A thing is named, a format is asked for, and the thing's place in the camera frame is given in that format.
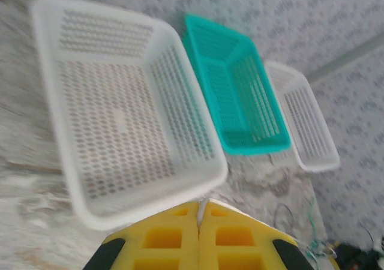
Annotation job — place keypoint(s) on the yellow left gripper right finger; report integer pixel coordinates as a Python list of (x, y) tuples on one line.
[(234, 246)]

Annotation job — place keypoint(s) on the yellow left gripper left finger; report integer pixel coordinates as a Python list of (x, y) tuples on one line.
[(168, 246)]

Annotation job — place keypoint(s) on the white perforated plastic basket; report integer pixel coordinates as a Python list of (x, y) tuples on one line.
[(120, 117), (306, 117)]

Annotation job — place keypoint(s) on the teal perforated plastic basket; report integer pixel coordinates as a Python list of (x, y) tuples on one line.
[(228, 102)]

